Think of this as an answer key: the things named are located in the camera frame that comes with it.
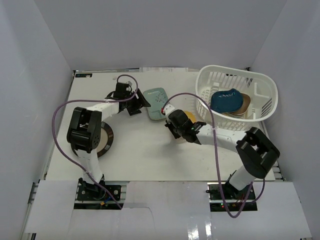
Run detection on light green rectangular plate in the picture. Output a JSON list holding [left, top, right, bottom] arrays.
[[143, 87, 168, 121]]

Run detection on round dark mirrored plate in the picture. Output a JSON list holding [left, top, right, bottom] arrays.
[[96, 121, 114, 158]]

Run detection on dark blue leaf plate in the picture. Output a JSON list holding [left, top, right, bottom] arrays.
[[210, 88, 244, 114]]

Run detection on brown square plate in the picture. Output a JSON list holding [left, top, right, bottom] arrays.
[[223, 93, 251, 118]]

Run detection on yellow square plate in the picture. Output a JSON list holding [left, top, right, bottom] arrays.
[[184, 111, 197, 123]]

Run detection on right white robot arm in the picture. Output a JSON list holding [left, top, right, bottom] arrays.
[[162, 105, 280, 200]]

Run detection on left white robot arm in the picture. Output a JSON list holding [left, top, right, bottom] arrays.
[[66, 83, 151, 200]]

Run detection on papers at table back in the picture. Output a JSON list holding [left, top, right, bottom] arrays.
[[139, 67, 189, 73]]

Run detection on white plastic dish basket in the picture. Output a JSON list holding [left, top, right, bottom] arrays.
[[195, 65, 278, 131]]

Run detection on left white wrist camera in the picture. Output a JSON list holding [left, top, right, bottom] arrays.
[[125, 81, 132, 92]]

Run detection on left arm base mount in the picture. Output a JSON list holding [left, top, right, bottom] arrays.
[[73, 183, 126, 210]]

